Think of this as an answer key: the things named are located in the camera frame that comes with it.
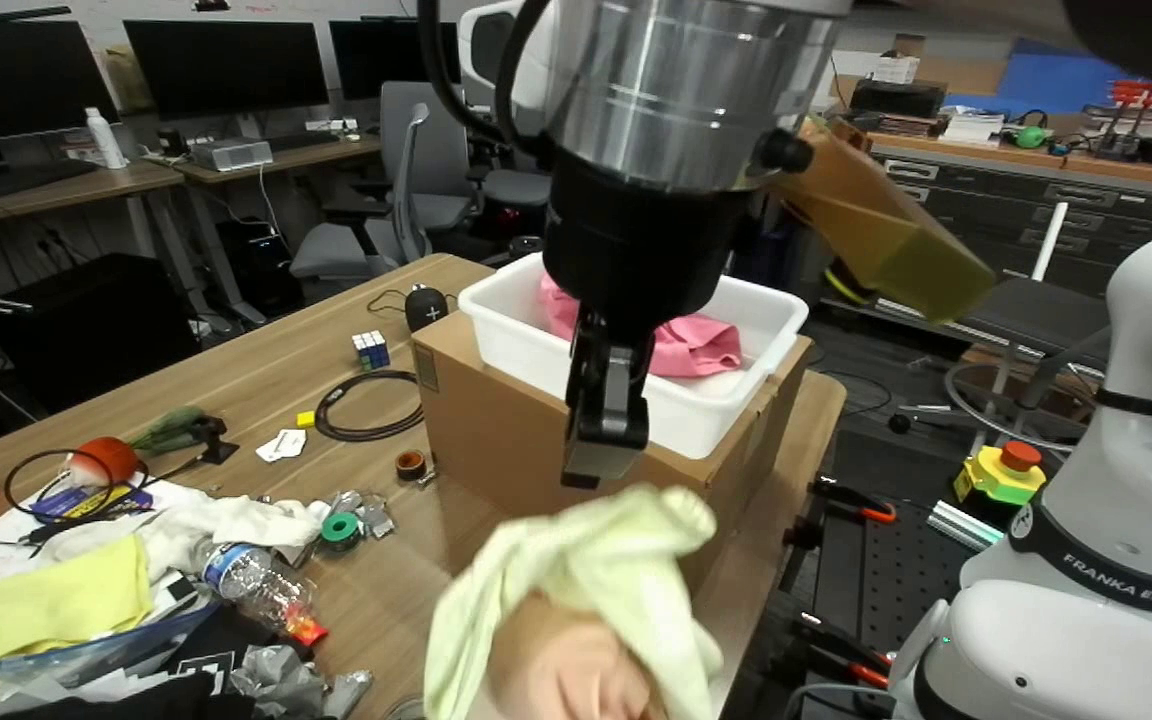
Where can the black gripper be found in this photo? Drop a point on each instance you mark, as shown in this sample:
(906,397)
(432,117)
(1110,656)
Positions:
(640,252)

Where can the light green towel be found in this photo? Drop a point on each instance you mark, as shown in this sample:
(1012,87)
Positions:
(576,546)

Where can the pink t-shirt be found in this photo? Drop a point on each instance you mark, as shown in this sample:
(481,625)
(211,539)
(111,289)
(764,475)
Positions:
(696,347)

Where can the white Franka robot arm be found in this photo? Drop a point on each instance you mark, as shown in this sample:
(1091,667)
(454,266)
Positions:
(1110,534)

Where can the white plastic storage bin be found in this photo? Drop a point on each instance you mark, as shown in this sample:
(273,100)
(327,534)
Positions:
(511,341)

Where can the brown cardboard box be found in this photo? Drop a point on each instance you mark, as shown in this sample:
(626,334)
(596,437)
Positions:
(497,443)

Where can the small brown tape roll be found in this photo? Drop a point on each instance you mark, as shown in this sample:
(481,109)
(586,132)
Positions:
(414,464)

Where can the black computer mouse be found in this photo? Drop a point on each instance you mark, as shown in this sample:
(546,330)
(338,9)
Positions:
(427,305)

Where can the Rubik's cube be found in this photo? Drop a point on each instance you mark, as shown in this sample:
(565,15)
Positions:
(369,351)

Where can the green tape roll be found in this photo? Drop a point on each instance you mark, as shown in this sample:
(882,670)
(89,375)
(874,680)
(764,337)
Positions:
(340,529)

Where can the white paper scrap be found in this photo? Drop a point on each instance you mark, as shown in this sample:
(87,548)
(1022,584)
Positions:
(282,444)

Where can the grey office chair white stripe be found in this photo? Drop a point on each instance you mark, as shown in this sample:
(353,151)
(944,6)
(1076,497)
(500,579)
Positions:
(437,166)

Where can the white cloth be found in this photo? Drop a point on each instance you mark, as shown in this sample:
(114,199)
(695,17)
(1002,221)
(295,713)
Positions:
(258,523)

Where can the aluminium extrusion bar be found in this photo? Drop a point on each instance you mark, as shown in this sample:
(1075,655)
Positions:
(963,527)

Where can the clear plastic water bottle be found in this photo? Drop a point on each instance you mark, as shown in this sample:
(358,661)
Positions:
(248,580)

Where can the yellow emergency stop button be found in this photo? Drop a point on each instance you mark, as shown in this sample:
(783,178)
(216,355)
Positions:
(1002,476)

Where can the grey crumpled plastic bag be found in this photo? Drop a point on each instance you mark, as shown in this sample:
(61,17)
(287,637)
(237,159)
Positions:
(270,675)

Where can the small black monitor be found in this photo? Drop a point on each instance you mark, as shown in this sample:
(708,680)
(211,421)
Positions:
(379,52)

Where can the grey desktop device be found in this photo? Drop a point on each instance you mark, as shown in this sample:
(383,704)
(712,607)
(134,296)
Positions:
(229,154)

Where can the red-capped clear container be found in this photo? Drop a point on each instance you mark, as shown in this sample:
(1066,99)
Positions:
(106,463)

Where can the wide black monitor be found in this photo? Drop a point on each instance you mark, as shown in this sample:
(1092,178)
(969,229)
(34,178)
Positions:
(223,66)

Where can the yellow cloth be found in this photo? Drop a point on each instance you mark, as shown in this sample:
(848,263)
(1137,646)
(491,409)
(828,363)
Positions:
(42,607)

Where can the white spray bottle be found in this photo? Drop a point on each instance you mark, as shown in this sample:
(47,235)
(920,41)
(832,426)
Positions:
(101,142)

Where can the wooden office desk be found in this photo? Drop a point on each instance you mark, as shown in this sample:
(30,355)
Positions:
(69,191)

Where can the black keyboard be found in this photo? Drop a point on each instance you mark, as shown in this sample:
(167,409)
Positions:
(11,178)

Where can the large black monitor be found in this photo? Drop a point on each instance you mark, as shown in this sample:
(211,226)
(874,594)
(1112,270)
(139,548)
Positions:
(17,82)

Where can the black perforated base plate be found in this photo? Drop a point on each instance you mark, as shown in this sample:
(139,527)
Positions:
(870,573)

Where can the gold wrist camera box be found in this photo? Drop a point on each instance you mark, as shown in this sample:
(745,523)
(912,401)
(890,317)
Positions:
(897,243)

